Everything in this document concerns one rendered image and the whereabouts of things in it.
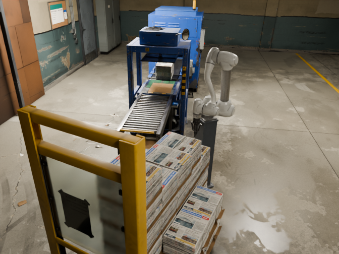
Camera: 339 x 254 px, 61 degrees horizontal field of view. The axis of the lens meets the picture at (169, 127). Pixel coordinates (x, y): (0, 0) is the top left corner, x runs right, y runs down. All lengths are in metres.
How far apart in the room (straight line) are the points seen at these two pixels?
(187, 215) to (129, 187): 1.37
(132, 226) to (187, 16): 5.67
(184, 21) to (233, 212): 4.44
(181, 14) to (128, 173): 5.75
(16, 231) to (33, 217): 0.23
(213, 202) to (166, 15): 4.81
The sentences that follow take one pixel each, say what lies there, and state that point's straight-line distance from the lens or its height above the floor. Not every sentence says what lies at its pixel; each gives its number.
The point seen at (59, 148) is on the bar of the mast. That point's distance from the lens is 1.69.
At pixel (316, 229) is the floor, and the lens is 3.85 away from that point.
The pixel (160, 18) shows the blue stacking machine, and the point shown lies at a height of 1.66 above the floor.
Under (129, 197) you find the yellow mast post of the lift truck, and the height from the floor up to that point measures 1.54.
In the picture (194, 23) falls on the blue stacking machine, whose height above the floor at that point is 1.60.
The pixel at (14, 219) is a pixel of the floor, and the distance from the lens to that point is 3.88.
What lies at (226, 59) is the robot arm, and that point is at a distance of 3.05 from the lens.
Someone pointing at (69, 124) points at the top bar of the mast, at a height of 1.85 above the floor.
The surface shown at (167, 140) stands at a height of 1.06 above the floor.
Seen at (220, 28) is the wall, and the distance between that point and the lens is 11.98.
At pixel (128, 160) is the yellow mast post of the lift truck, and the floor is 1.76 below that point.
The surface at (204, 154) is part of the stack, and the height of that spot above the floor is 0.83.
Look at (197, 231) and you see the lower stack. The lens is 2.61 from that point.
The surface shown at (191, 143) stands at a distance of 2.83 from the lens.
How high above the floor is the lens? 2.50
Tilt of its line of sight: 27 degrees down
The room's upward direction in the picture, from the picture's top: 2 degrees clockwise
